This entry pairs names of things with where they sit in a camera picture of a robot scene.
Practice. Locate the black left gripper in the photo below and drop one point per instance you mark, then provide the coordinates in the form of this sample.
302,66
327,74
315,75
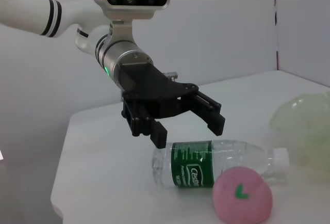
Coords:
149,87

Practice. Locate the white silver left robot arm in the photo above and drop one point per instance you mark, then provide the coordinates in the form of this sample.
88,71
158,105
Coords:
25,9

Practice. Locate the pale green glass fruit plate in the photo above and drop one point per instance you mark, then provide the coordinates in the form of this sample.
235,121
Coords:
304,115

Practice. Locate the pink toy peach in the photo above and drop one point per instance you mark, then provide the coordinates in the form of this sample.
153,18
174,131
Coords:
242,200

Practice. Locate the clear green-label water bottle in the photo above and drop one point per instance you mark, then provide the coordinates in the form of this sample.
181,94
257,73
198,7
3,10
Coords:
190,162

